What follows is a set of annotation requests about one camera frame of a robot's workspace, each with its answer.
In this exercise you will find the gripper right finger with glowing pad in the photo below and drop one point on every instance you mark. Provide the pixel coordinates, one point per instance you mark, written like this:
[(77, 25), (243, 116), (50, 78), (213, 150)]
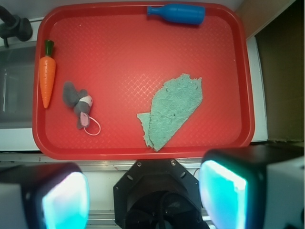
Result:
[(254, 187)]

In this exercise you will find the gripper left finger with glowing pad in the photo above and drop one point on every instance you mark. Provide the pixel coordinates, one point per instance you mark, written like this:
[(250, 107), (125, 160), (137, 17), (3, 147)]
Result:
[(48, 196)]

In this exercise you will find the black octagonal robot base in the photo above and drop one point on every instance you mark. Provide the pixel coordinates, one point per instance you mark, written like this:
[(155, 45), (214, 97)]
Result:
[(158, 194)]

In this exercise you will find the gray plush bunny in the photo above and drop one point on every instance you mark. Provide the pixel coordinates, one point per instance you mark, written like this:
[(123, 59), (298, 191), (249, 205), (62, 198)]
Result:
[(81, 103)]

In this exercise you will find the green woven cloth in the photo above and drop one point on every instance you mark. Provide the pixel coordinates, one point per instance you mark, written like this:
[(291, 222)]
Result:
[(171, 106)]

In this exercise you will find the orange toy carrot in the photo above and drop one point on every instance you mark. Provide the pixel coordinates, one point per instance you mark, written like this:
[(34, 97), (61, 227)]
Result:
[(47, 70)]

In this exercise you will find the metal sink basin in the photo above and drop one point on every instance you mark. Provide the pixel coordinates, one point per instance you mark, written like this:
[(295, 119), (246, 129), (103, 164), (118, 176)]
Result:
[(16, 85)]

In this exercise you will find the red plastic tray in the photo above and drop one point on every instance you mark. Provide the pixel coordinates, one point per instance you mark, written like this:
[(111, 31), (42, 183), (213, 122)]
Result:
[(122, 57)]

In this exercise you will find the black faucet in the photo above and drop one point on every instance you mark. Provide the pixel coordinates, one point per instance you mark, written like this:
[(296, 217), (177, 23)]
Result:
[(14, 26)]

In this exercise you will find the blue plastic bottle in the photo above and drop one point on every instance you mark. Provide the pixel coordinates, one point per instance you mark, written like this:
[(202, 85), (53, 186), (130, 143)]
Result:
[(179, 13)]

